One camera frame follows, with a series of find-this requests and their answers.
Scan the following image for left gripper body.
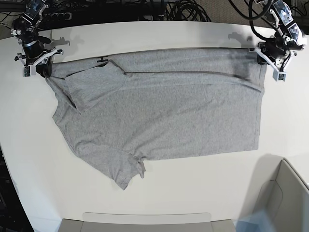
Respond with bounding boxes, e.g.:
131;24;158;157
249;42;297;72

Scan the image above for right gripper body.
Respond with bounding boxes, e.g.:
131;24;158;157
14;42;63;67

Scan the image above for grey T-shirt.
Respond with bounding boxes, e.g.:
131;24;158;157
46;48;267;189

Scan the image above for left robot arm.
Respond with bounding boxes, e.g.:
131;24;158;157
248;0;307;81

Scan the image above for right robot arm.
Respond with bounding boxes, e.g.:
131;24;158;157
11;0;63;78

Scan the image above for black power strip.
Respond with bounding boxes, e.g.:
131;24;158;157
44;12;73;22

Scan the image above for beige box right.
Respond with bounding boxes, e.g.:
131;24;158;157
255;159;309;232

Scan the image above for blue translucent object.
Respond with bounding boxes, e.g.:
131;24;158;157
233;210;276;232

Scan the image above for beige tray bottom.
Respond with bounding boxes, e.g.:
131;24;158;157
58;212;236;232

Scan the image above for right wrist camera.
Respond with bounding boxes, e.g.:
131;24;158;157
23;66;31;77

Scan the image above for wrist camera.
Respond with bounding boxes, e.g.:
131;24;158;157
23;66;31;77
273;70;286;81

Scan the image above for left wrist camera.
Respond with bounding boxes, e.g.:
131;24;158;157
273;70;286;81

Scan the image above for black cable bundle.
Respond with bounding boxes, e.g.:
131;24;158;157
154;0;213;22

